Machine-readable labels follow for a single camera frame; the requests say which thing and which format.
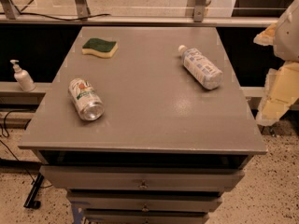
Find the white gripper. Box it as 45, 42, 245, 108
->
253, 0, 299, 126

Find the blue label plastic bottle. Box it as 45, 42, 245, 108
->
178, 45, 223, 91

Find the white pump dispenser bottle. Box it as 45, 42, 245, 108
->
10, 60, 36, 91

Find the grey drawer cabinet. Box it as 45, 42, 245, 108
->
21, 27, 266, 224

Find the green and yellow sponge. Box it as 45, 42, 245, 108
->
82, 38, 118, 59

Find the white soda can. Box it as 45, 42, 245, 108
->
68, 78, 104, 121

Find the black cable on ledge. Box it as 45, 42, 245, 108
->
19, 11, 112, 21

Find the black floor cable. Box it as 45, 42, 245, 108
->
0, 109, 54, 189

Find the black metal floor bracket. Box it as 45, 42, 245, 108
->
23, 174, 44, 209

